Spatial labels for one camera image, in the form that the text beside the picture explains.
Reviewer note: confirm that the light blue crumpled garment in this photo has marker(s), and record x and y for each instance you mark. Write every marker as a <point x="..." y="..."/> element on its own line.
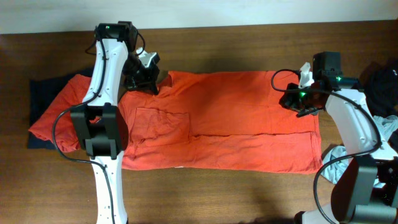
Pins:
<point x="335" y="165"/>

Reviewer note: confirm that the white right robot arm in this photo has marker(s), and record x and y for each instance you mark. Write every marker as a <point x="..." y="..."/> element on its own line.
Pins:
<point x="367" y="190"/>

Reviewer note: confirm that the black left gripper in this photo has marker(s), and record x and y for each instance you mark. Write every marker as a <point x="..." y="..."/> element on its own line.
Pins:
<point x="149" y="84"/>

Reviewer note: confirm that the folded navy garment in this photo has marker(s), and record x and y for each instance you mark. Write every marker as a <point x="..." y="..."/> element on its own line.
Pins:
<point x="40" y="93"/>

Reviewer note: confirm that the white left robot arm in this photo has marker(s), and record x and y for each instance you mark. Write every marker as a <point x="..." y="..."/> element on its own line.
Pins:
<point x="99" y="125"/>

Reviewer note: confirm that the orange t-shirt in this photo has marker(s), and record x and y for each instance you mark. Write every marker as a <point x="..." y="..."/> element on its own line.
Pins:
<point x="226" y="120"/>

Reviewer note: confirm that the black crumpled garment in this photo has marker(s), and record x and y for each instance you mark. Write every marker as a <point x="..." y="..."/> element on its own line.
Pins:
<point x="381" y="96"/>

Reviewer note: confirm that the folded orange shirt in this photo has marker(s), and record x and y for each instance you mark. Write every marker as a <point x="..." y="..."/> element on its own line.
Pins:
<point x="53" y="121"/>

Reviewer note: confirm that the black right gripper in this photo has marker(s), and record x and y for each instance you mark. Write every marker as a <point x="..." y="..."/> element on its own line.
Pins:
<point x="289" y="102"/>

